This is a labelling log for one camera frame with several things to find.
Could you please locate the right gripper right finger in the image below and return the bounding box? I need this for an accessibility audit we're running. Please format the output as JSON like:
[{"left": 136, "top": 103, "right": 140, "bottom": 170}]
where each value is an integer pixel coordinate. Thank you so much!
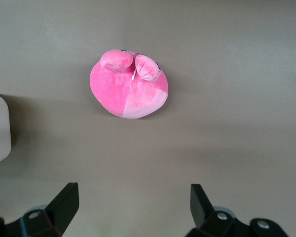
[{"left": 186, "top": 183, "right": 291, "bottom": 237}]

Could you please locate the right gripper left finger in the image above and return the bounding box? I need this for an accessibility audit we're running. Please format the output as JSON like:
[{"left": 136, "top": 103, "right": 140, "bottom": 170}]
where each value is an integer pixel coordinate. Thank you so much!
[{"left": 0, "top": 182, "right": 80, "bottom": 237}]

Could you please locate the pink plush toy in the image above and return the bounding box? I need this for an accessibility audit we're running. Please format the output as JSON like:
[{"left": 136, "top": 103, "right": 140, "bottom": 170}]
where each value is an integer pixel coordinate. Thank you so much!
[{"left": 89, "top": 49, "right": 169, "bottom": 120}]

